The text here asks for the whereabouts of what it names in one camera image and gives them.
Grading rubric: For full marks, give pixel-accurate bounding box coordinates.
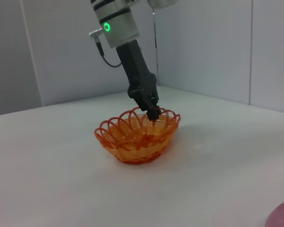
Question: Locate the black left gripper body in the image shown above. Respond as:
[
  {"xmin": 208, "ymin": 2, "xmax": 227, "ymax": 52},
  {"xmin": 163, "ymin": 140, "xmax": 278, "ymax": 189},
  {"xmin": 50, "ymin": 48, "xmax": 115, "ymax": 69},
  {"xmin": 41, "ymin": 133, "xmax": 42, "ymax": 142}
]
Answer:
[{"xmin": 115, "ymin": 39, "xmax": 160, "ymax": 111}]

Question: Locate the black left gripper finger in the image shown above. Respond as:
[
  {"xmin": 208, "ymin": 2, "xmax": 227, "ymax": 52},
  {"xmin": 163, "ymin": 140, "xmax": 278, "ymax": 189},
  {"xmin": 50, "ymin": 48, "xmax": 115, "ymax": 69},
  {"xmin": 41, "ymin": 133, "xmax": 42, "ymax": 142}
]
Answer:
[
  {"xmin": 151, "ymin": 91, "xmax": 162, "ymax": 119},
  {"xmin": 140, "ymin": 94, "xmax": 157, "ymax": 120}
]

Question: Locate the orange plastic wire basket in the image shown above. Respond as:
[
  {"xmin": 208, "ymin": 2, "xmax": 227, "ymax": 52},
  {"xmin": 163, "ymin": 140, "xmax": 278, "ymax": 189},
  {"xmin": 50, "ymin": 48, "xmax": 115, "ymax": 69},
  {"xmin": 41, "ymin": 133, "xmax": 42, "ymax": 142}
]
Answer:
[{"xmin": 94, "ymin": 106, "xmax": 181, "ymax": 166}]

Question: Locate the pink peach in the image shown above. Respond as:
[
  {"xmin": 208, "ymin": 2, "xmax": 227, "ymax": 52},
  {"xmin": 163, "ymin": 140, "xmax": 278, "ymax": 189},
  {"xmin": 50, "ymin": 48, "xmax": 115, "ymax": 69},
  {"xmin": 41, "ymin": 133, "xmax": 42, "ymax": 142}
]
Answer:
[{"xmin": 266, "ymin": 196, "xmax": 284, "ymax": 227}]

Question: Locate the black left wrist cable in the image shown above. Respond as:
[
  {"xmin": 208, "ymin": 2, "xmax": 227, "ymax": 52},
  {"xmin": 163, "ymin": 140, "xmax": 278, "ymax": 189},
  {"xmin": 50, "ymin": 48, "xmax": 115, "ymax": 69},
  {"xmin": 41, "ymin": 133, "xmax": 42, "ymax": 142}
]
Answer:
[{"xmin": 97, "ymin": 44, "xmax": 123, "ymax": 69}]

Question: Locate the silver left wrist cable connector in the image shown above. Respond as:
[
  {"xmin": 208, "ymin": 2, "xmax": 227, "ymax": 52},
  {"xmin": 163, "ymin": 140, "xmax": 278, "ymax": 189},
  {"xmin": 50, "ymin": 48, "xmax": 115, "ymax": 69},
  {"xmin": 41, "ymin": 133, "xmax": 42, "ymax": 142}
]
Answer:
[{"xmin": 88, "ymin": 27, "xmax": 104, "ymax": 45}]

